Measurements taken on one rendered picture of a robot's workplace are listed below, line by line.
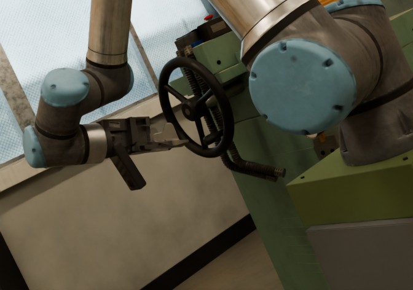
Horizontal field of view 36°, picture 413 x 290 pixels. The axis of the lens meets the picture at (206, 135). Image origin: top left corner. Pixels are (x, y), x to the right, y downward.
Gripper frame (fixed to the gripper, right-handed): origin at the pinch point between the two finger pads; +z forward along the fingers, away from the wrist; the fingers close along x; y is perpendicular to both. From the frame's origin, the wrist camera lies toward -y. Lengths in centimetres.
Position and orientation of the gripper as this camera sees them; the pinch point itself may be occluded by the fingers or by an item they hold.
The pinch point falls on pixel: (177, 146)
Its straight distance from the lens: 154.0
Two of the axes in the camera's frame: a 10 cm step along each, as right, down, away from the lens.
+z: 8.2, -0.6, 5.6
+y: -1.3, -9.9, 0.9
